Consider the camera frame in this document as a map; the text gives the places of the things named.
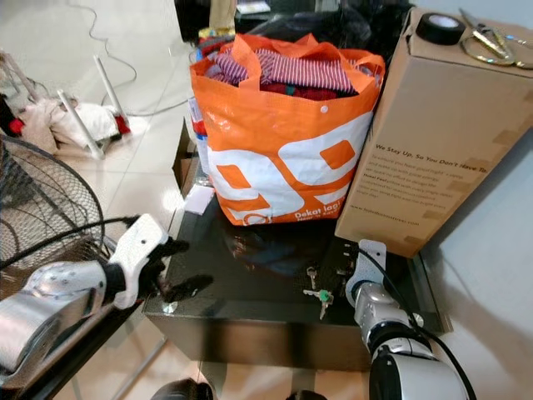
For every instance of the striped red white clothes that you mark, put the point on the striped red white clothes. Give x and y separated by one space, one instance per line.
300 71

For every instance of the plain white stick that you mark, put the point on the plain white stick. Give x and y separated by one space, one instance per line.
82 125

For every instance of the orange white shopping bag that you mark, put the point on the orange white shopping bag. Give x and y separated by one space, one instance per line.
287 158

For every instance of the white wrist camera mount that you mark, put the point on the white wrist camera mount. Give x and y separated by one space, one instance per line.
140 250
371 262

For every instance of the small open cardboard box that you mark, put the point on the small open cardboard box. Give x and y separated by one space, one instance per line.
183 158

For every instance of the blue plastic bag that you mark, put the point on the blue plastic bag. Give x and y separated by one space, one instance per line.
200 125

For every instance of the glossy black cabinet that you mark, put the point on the glossy black cabinet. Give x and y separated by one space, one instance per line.
258 321

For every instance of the black tape roll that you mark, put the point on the black tape roll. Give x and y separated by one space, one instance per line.
440 30

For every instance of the black plastic bag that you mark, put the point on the black plastic bag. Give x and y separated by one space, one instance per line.
333 21

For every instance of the tall brown cardboard box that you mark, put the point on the tall brown cardboard box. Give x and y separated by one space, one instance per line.
433 150

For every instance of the white stick with red end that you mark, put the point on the white stick with red end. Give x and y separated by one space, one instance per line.
110 92

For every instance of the metal scissors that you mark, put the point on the metal scissors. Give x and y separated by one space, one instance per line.
493 46

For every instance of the white cloth pile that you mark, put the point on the white cloth pile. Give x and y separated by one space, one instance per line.
83 121

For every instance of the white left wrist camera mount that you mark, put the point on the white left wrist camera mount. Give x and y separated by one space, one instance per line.
140 250

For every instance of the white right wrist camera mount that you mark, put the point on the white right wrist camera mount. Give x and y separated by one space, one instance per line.
371 262

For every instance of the black right robot foot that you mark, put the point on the black right robot foot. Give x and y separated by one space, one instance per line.
303 395

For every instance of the keys with green tag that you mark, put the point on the keys with green tag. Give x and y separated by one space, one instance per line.
323 294

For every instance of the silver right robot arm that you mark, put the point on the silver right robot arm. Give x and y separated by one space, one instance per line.
400 350

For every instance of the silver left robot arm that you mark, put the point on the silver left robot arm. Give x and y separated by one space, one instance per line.
50 312

